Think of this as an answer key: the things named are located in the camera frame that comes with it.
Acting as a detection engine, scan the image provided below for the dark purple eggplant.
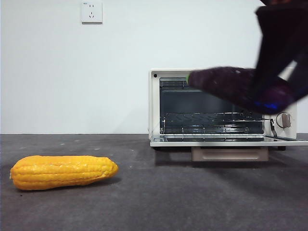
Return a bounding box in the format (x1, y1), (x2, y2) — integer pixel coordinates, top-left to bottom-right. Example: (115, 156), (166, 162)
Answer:
(187, 67), (295, 115)

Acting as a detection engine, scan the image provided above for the oven door with beige handle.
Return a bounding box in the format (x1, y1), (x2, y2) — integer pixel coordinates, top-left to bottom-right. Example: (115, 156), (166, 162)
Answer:
(150, 119), (308, 162)

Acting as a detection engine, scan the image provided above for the beige oven knob upright pointer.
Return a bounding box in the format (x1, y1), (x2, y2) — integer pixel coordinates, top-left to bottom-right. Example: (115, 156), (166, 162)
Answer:
(276, 112), (293, 129)

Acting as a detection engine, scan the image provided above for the cream white toaster oven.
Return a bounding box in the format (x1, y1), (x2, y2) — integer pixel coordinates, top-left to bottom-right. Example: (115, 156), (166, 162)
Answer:
(148, 69), (297, 152)

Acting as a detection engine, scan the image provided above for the yellow corn cob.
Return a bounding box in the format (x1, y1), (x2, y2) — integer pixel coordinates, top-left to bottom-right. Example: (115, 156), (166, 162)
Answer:
(10, 155), (120, 192)

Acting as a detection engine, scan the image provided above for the metal wire oven rack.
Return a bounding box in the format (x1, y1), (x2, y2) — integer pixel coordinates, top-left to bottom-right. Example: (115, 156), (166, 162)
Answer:
(160, 111), (274, 141)

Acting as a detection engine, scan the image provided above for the white wall socket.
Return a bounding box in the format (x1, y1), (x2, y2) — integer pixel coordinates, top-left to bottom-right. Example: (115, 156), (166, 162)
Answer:
(81, 1), (103, 25)

